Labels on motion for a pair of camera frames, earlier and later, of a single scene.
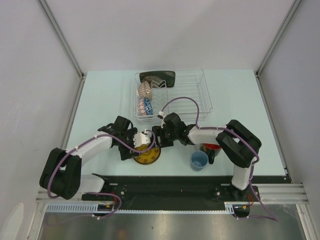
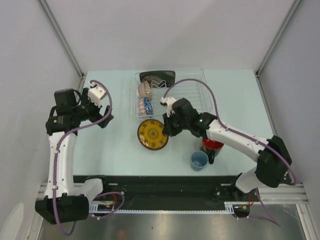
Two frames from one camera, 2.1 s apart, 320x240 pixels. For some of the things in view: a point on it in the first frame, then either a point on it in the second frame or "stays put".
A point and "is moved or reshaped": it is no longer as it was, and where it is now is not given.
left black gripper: x=125 y=154 -> x=97 y=116
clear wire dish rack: x=185 y=92 stays put
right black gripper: x=159 y=131 -> x=168 y=129
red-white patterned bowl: x=144 y=90 stays put
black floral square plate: x=159 y=79 stays put
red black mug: x=211 y=150 stays put
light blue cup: x=198 y=160 stays put
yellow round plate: x=149 y=157 is moved or reshaped
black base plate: x=179 y=189 stays put
